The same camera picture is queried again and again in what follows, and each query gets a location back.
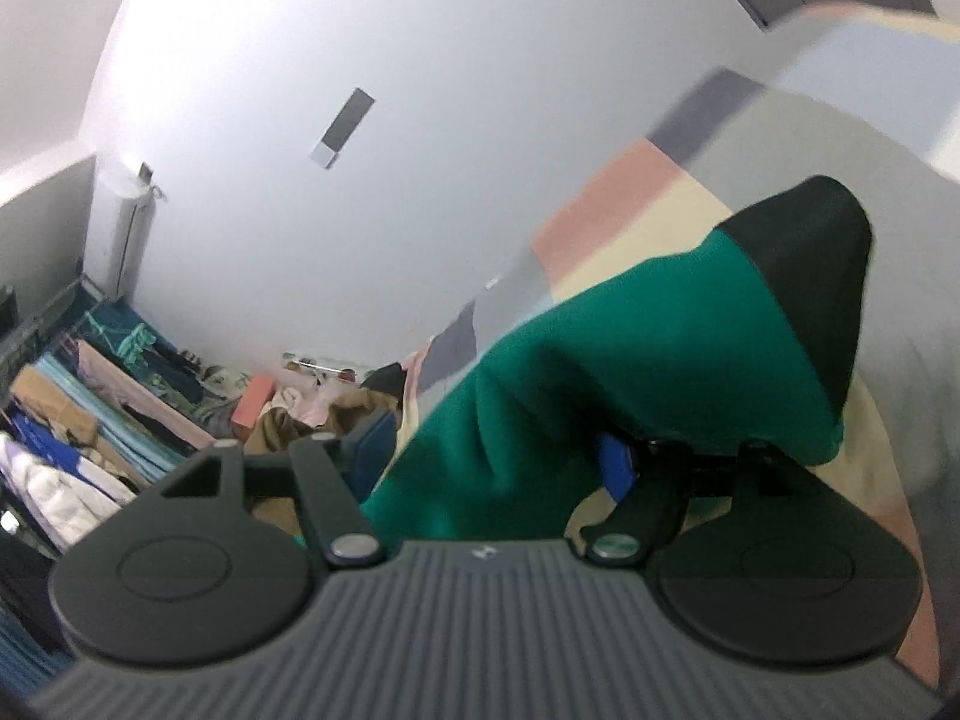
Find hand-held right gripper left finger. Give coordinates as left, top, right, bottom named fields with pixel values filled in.
left=157, top=416, right=396, bottom=569

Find black garment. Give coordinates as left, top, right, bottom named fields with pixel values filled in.
left=361, top=362, right=407, bottom=415

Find row of hanging clothes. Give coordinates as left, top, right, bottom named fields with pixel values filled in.
left=0, top=292, right=252, bottom=683

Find white air conditioner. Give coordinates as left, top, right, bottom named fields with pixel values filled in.
left=90, top=154, right=162, bottom=297

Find small white item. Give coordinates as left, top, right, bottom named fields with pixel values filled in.
left=281, top=351, right=361, bottom=378

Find grey and white wall panel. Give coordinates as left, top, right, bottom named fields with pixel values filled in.
left=309, top=87, right=375, bottom=169

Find pale pink cloth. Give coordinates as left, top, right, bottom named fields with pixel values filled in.
left=274, top=381, right=335, bottom=425

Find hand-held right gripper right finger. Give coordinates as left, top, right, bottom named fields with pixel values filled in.
left=571, top=435, right=815, bottom=569

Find brown garment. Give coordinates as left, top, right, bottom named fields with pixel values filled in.
left=244, top=390, right=402, bottom=458

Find orange box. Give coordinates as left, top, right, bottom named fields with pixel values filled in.
left=229, top=375, right=278, bottom=440

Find dark clothes rail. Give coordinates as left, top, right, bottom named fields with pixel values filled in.
left=0, top=277, right=87, bottom=368

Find green hoodie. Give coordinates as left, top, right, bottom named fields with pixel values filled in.
left=292, top=175, right=876, bottom=541

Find patchwork bedspread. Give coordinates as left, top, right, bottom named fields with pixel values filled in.
left=375, top=0, right=960, bottom=695

